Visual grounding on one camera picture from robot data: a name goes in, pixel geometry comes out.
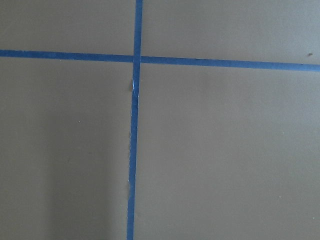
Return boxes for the brown paper table cover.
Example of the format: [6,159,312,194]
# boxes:
[0,0,320,240]

